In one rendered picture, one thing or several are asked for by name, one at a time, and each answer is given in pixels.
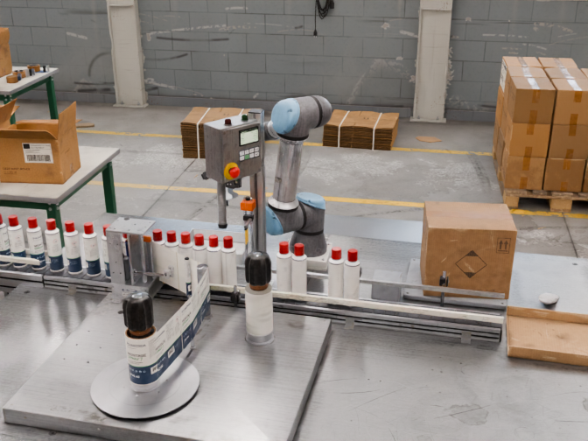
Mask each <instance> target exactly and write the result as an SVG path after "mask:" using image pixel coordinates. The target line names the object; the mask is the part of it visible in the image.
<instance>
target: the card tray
mask: <svg viewBox="0 0 588 441"><path fill-rule="evenodd" d="M507 357H515V358H522V359H529V360H536V361H549V362H556V363H563V364H571V365H578V366H585V367H588V314H583V313H575V312H567V311H552V310H544V309H536V308H528V307H520V306H512V305H508V306H507Z"/></svg>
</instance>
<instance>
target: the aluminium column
mask: <svg viewBox="0 0 588 441"><path fill-rule="evenodd" d="M248 119H252V120H253V119H256V120H258V122H260V126H261V125H262V124H263V123H264V109H257V108H252V109H251V110H250V111H249V112H248ZM260 134H261V159H263V157H264V156H265V147H264V130H263V132H262V133H261V131H260ZM249 182H250V198H252V200H255V209H254V210H253V215H254V219H253V234H254V251H256V244H257V237H256V183H257V205H258V250H261V251H263V252H266V253H267V239H266V192H265V163H264V164H263V165H262V166H261V171H260V172H258V173H257V174H256V175H255V174H253V175H249Z"/></svg>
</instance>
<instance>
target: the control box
mask: <svg viewBox="0 0 588 441"><path fill-rule="evenodd" d="M229 118H230V119H231V123H232V125H231V126H225V125H224V123H225V119H226V118H225V119H221V120H217V121H213V122H207V123H204V139H205V156H206V176H207V177H208V178H210V179H213V180H215V181H218V182H220V183H222V184H223V183H227V182H229V181H232V180H236V179H240V178H244V177H247V176H249V175H253V174H256V173H258V172H260V171H261V134H260V122H258V120H256V119H253V120H252V119H248V122H241V119H242V115H237V116H232V117H229ZM255 126H258V129H259V142H257V143H251V144H247V145H244V146H241V147H240V146H239V130H244V129H247V128H251V127H255ZM258 145H259V146H260V157H255V158H251V159H249V160H245V161H242V162H239V151H242V150H246V149H248V148H252V147H256V146H258ZM233 167H238V168H239V169H240V175H239V176H238V177H237V178H231V177H230V175H229V169H230V168H233Z"/></svg>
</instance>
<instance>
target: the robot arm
mask: <svg viewBox="0 0 588 441"><path fill-rule="evenodd" d="M332 113H333V111H332V107H331V104H330V103H329V101H328V100H327V99H326V98H324V97H322V96H318V95H311V96H306V97H298V98H289V99H286V100H282V101H279V102H278V103H277V104H276V105H275V107H274V108H273V110H272V114H271V121H268V122H264V123H263V129H264V142H265V141H270V140H277V139H279V138H280V141H279V148H278V155H277V162H276V176H275V183H274V190H273V195H271V196H270V197H269V199H268V205H267V206H266V232H267V233H268V234H269V235H274V236H275V235H282V234H286V233H289V232H293V231H294V233H293V235H292V237H291V239H290V245H289V250H290V252H291V253H292V254H294V245H295V244H296V243H303V244H304V254H305V255H306V256H307V257H318V256H322V255H324V254H325V253H326V251H327V244H326V238H325V235H324V225H325V211H326V201H325V199H324V198H323V197H322V196H320V195H317V194H315V193H311V192H300V193H298V194H297V195H296V192H297V186H298V174H299V168H300V162H301V156H302V149H303V143H304V141H305V140H306V139H308V137H309V131H310V129H315V128H319V127H322V126H324V125H326V124H327V123H328V122H329V121H330V119H331V117H332ZM241 187H242V178H238V179H236V180H232V181H229V182H227V183H226V202H227V206H228V202H229V200H231V199H233V198H237V197H238V196H239V195H238V193H237V192H234V191H233V189H235V188H241Z"/></svg>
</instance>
